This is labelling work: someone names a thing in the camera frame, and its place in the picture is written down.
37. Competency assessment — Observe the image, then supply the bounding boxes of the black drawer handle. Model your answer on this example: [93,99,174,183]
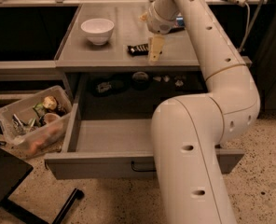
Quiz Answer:
[131,161,156,173]

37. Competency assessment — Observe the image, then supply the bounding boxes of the white ceramic bowl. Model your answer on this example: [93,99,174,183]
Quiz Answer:
[80,18,115,46]

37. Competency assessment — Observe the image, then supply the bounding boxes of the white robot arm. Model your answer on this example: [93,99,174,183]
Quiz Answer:
[147,0,260,224]

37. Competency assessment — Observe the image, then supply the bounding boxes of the blue crushed soda can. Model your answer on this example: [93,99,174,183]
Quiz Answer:
[174,16,185,28]

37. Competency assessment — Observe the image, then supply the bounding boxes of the grey open top drawer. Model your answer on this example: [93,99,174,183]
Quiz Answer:
[44,75,245,181]

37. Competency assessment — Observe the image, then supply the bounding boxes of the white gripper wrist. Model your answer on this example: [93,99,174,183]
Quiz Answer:
[146,2,175,63]

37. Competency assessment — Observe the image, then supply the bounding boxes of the black round object under cabinet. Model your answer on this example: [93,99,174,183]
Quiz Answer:
[131,72,149,91]

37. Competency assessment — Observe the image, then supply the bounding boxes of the black chair base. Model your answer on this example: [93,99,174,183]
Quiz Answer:
[0,148,84,224]

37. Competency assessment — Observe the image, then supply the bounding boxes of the grey metal cabinet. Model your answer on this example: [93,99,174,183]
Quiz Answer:
[54,2,254,100]

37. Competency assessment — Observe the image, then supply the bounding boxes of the dark object under cabinet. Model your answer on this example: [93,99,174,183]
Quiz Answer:
[91,76,130,97]

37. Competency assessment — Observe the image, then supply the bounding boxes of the white cable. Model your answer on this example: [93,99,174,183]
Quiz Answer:
[237,2,253,53]

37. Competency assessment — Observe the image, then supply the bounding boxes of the clear plastic bin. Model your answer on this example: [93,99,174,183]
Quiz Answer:
[0,86,72,153]

